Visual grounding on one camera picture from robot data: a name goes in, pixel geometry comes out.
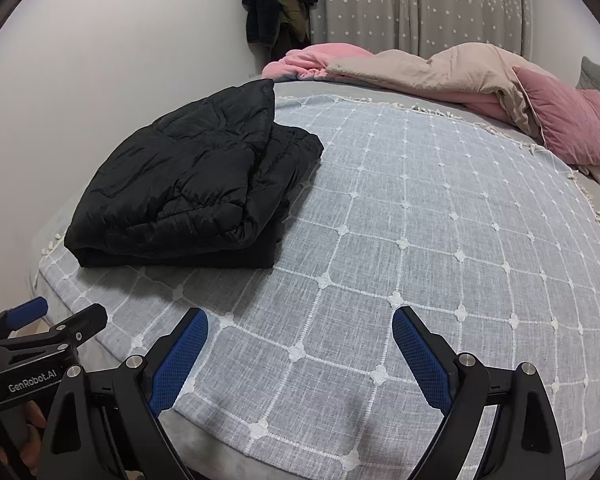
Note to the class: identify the dark clothes hanging on wall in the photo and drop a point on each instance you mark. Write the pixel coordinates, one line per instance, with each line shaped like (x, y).
(278, 26)

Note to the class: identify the beige pink duvet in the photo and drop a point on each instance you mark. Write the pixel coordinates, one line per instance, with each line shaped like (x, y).
(477, 76)

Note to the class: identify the person's left hand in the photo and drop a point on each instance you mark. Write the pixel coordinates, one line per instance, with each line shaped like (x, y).
(20, 441)

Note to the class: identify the black quilted puffer jacket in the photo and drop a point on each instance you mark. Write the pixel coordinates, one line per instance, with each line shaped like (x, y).
(207, 185)

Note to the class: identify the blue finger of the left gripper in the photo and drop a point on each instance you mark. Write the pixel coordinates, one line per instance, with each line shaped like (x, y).
(18, 317)

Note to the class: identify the pink velvet pillow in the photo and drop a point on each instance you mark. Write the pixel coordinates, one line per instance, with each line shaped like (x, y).
(569, 119)

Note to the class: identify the grey dotted curtain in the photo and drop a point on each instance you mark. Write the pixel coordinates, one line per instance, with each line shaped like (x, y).
(423, 27)

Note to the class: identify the grey checked bed blanket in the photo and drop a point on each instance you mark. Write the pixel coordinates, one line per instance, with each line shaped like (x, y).
(488, 239)

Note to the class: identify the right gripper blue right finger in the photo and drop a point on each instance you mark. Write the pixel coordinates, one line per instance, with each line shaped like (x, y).
(523, 441)

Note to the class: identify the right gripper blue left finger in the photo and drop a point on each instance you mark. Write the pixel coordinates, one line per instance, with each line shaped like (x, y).
(105, 424)

